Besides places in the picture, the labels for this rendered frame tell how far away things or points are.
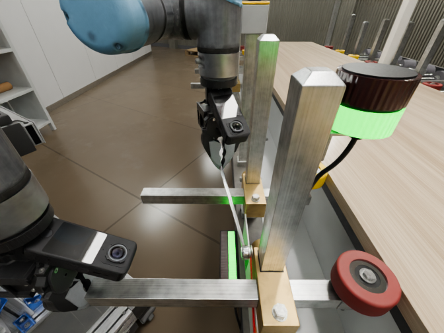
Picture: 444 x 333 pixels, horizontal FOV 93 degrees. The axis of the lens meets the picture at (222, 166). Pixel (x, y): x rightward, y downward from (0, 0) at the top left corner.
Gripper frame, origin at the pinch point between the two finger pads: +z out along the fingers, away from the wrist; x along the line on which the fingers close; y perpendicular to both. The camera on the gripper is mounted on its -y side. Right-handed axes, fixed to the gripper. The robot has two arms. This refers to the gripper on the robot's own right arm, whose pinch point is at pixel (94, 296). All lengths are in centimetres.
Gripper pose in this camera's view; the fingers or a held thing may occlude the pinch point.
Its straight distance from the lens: 46.2
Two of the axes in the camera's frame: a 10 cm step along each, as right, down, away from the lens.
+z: -0.1, 8.0, 6.0
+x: -0.1, 6.0, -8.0
